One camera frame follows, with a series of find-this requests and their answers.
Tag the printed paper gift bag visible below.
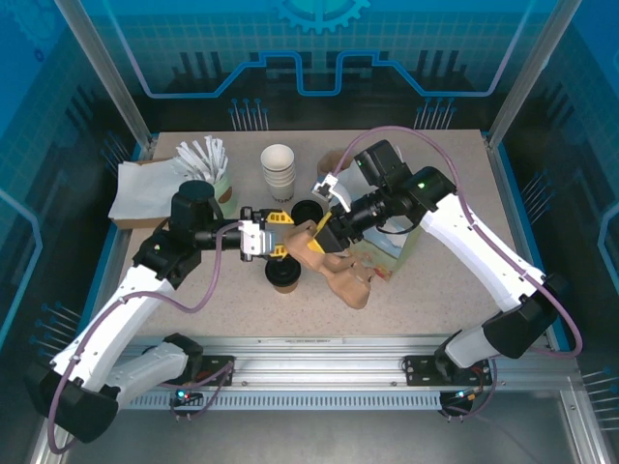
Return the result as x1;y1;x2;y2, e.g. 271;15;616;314
345;224;422;282

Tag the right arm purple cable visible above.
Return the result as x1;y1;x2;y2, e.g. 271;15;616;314
332;125;584;360

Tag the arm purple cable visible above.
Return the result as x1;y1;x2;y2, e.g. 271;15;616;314
332;125;584;360
47;224;246;455

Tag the white paper-wrapped stir stick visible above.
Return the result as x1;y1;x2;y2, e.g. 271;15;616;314
176;141;207;183
205;134;218;183
169;159;200;185
192;139;212;183
215;138;229;181

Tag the brown pulp cup carrier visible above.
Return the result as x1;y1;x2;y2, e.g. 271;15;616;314
284;221;373;309

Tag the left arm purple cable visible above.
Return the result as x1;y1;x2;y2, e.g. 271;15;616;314
47;224;246;455

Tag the stack of black cup lids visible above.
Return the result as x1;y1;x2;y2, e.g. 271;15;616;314
291;198;324;226

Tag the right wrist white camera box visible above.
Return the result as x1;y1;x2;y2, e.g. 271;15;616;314
311;171;355;214

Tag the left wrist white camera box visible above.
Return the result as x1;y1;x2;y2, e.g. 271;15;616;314
238;219;278;263

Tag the aluminium frame post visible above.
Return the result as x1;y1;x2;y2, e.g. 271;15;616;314
486;0;584;151
52;0;159;156

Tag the slotted grey cable duct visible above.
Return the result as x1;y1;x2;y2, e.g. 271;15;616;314
115;391;449;411

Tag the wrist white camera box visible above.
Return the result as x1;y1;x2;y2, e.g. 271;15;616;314
311;171;355;214
238;219;278;263

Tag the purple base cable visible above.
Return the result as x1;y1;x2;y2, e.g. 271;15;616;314
162;357;239;422
442;357;504;421

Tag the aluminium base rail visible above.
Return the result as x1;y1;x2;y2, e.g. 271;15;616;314
62;335;581;392

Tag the black plastic cup lid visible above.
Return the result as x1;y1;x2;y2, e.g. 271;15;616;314
264;257;303;287

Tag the stack of white napkins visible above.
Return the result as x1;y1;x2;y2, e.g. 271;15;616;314
106;158;191;221

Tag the stack of white paper cups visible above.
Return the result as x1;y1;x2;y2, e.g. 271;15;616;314
259;144;296;203

